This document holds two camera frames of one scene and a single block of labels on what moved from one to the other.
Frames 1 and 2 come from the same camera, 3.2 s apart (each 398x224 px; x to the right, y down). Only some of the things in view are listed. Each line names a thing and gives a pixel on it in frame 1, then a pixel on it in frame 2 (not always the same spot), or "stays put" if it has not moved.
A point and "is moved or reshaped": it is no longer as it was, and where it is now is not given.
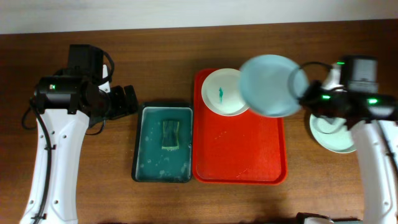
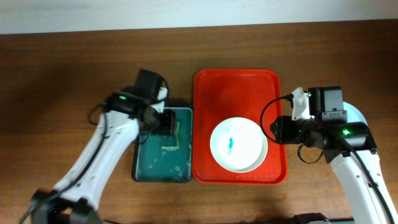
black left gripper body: (115, 104) -> (162, 122)
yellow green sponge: (170, 134) stays put
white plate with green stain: (221, 93) -> (239, 145)
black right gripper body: (317, 102) -> (295, 132)
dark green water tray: (152, 163) stays put
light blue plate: (272, 86) is moved or reshaped
